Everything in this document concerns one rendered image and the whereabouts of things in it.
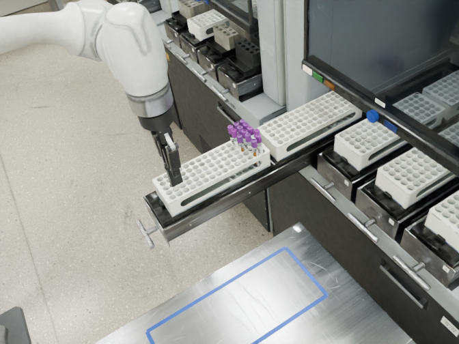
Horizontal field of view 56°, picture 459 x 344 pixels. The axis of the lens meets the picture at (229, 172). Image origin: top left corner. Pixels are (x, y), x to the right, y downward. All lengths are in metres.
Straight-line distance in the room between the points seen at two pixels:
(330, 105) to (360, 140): 0.16
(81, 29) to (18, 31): 0.12
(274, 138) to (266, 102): 0.35
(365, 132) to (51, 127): 2.20
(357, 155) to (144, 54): 0.58
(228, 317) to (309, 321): 0.16
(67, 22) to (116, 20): 0.15
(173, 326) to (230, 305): 0.12
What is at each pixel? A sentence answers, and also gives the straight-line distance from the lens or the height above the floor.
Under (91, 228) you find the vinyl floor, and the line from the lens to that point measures 2.26.
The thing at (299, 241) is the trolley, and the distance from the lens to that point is 0.99.
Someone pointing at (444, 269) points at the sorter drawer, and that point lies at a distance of 1.04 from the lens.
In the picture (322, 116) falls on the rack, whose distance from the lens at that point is 1.23.
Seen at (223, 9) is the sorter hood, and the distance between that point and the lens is 1.52.
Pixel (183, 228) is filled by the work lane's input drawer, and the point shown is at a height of 0.78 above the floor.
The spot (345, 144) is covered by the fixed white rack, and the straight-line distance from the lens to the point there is 1.14.
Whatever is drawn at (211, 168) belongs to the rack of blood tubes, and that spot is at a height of 0.87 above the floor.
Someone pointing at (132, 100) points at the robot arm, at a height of 1.15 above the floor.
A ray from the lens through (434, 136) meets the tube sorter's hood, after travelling 0.97.
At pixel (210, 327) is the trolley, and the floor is 0.82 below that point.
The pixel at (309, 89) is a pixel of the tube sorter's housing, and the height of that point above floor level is 0.88.
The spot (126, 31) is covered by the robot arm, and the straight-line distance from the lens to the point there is 0.79.
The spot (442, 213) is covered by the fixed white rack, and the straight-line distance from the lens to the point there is 1.03.
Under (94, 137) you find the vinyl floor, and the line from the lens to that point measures 2.76.
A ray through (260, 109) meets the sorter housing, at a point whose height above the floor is 0.73.
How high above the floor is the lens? 1.64
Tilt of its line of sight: 46 degrees down
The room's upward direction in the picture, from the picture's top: 10 degrees counter-clockwise
